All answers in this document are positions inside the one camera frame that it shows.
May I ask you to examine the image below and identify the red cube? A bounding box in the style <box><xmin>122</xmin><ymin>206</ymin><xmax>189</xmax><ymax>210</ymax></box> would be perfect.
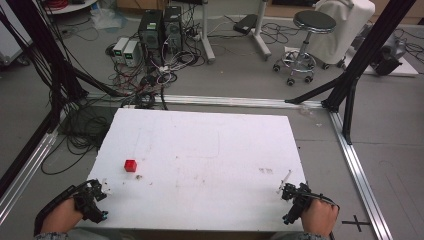
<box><xmin>123</xmin><ymin>159</ymin><xmax>138</xmax><ymax>173</ymax></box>

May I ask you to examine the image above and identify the grey equipment case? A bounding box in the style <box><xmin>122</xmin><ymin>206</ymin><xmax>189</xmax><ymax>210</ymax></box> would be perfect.
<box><xmin>0</xmin><ymin>0</ymin><xmax>34</xmax><ymax>67</ymax></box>

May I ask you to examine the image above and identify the grey and black machine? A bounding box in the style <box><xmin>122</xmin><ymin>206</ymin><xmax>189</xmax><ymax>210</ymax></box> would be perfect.
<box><xmin>370</xmin><ymin>30</ymin><xmax>408</xmax><ymax>77</ymax></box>

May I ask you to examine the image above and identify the slim black computer tower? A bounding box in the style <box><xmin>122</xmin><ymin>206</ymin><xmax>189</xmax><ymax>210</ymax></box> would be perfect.
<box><xmin>162</xmin><ymin>5</ymin><xmax>184</xmax><ymax>55</ymax></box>

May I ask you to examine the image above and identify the coil of black cables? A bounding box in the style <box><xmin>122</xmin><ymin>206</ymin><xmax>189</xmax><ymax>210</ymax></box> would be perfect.
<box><xmin>40</xmin><ymin>105</ymin><xmax>118</xmax><ymax>176</ymax></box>

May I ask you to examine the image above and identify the white floor board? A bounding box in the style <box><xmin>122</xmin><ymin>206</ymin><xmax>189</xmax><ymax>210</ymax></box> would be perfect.
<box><xmin>344</xmin><ymin>45</ymin><xmax>420</xmax><ymax>78</ymax></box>

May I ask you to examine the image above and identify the person's right hand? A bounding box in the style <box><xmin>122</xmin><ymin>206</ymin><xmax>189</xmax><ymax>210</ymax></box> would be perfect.
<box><xmin>301</xmin><ymin>198</ymin><xmax>340</xmax><ymax>238</ymax></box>

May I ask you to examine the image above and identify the black frame post with cables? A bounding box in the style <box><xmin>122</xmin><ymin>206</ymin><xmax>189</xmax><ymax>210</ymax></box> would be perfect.
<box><xmin>0</xmin><ymin>0</ymin><xmax>125</xmax><ymax>132</ymax></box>

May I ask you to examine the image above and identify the flat black box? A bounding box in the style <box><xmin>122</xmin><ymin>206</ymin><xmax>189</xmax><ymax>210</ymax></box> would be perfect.
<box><xmin>232</xmin><ymin>13</ymin><xmax>259</xmax><ymax>36</ymax></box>

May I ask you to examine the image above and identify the white desk leg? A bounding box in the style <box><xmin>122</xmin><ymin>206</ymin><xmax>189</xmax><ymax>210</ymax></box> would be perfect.
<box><xmin>250</xmin><ymin>0</ymin><xmax>273</xmax><ymax>62</ymax></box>
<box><xmin>199</xmin><ymin>0</ymin><xmax>217</xmax><ymax>65</ymax></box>

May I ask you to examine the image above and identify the tangle of floor cables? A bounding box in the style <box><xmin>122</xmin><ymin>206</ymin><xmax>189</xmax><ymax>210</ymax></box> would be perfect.
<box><xmin>105</xmin><ymin>19</ymin><xmax>209</xmax><ymax>111</ymax></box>

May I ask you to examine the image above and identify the black frame post with braces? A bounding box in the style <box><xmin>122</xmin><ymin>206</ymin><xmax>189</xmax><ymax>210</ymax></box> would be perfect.
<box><xmin>284</xmin><ymin>0</ymin><xmax>418</xmax><ymax>146</ymax></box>

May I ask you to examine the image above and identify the round white table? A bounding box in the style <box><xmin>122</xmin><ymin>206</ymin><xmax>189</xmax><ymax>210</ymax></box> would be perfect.
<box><xmin>42</xmin><ymin>0</ymin><xmax>100</xmax><ymax>16</ymax></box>

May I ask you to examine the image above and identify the large black computer tower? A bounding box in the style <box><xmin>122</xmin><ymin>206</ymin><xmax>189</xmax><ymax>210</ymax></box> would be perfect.
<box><xmin>137</xmin><ymin>9</ymin><xmax>165</xmax><ymax>66</ymax></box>

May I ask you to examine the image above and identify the long aluminium floor rail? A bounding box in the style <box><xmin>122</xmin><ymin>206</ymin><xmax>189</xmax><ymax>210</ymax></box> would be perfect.
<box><xmin>85</xmin><ymin>92</ymin><xmax>325</xmax><ymax>110</ymax></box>

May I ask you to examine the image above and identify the person's left hand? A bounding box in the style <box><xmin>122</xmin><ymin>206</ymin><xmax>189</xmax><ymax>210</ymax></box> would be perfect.
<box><xmin>40</xmin><ymin>197</ymin><xmax>85</xmax><ymax>235</ymax></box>

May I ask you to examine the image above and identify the white bench power supply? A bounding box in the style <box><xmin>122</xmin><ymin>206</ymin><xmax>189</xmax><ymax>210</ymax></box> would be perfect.
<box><xmin>122</xmin><ymin>39</ymin><xmax>141</xmax><ymax>68</ymax></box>
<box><xmin>112</xmin><ymin>36</ymin><xmax>131</xmax><ymax>65</ymax></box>

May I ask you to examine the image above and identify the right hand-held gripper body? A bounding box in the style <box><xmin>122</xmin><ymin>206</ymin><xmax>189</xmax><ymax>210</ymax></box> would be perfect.
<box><xmin>281</xmin><ymin>182</ymin><xmax>315</xmax><ymax>226</ymax></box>

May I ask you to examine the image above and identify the white cloth-covered equipment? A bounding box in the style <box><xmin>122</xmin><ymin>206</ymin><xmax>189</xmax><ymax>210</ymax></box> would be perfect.
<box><xmin>305</xmin><ymin>0</ymin><xmax>377</xmax><ymax>67</ymax></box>

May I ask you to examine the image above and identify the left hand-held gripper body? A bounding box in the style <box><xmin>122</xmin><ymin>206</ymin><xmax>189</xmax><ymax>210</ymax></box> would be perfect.
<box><xmin>73</xmin><ymin>178</ymin><xmax>110</xmax><ymax>225</ymax></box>

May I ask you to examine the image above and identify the round black chrome stool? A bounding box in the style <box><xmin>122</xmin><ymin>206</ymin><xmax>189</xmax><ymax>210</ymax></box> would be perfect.
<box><xmin>272</xmin><ymin>9</ymin><xmax>338</xmax><ymax>87</ymax></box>

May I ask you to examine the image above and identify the clear plastic bag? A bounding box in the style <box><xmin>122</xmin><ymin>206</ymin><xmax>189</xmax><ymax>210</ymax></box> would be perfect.
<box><xmin>89</xmin><ymin>5</ymin><xmax>129</xmax><ymax>32</ymax></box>

